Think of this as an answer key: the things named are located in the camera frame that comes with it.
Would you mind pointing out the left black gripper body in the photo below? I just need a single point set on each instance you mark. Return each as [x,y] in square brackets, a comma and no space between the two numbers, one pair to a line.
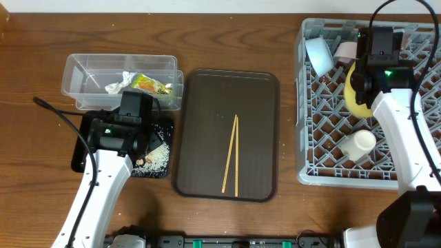
[151,138]

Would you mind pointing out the green snack wrapper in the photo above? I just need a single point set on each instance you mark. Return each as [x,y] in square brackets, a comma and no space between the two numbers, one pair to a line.
[151,86]

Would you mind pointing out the spilled rice pile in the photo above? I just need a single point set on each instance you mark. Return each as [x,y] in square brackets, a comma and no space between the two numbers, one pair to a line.
[155,162]

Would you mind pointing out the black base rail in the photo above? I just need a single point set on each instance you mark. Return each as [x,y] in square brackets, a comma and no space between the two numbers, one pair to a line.
[134,236]

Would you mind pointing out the white bowl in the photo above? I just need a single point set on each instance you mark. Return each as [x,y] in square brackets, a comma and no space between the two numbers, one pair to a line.
[346,52]

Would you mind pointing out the clear plastic bin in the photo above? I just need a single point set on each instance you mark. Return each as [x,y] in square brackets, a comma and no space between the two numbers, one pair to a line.
[86,75]

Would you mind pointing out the left wooden chopstick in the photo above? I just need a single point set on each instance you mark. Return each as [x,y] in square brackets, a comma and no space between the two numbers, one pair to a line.
[229,155]

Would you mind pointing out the black waste tray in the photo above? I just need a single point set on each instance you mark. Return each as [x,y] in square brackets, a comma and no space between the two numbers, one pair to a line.
[79,154]

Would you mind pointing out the light blue bowl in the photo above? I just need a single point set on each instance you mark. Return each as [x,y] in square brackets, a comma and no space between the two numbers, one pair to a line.
[319,55]

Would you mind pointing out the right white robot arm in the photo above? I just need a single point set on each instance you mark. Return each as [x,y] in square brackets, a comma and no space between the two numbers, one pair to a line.
[388,94]

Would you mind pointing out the white tissue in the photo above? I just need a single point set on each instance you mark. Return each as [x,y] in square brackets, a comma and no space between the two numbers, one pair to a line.
[115,88]

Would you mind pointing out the yellow plate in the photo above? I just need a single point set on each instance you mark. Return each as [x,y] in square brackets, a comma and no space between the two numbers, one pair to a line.
[359,111]

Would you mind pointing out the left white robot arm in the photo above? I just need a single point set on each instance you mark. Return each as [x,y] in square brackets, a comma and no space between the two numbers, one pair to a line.
[104,176]

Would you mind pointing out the grey dishwasher rack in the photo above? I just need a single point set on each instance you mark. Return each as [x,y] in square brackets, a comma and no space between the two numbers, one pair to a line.
[323,121]

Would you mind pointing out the white cup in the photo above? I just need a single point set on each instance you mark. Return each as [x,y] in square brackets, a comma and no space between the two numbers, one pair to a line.
[358,144]

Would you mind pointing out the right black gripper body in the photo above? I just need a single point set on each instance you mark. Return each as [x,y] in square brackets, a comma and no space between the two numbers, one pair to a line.
[353,76]

